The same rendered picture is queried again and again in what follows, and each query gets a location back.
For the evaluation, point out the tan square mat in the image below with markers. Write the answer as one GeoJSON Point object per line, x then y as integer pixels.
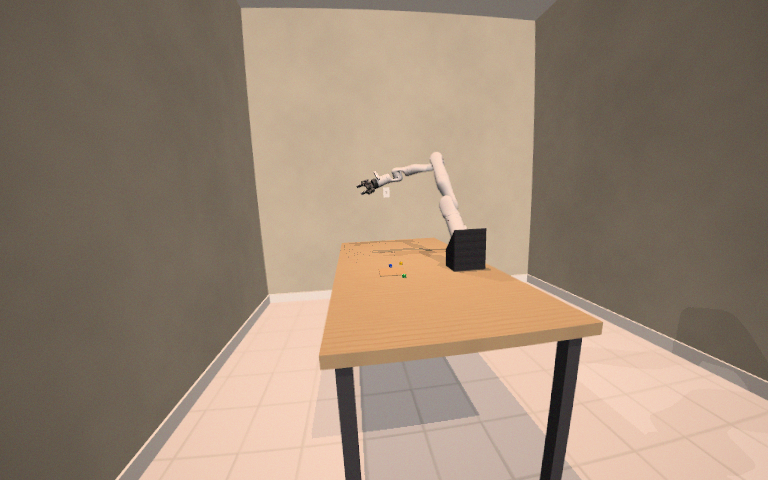
{"type": "Point", "coordinates": [392, 271]}

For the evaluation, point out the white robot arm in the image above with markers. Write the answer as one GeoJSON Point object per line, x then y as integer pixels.
{"type": "Point", "coordinates": [449, 212]}

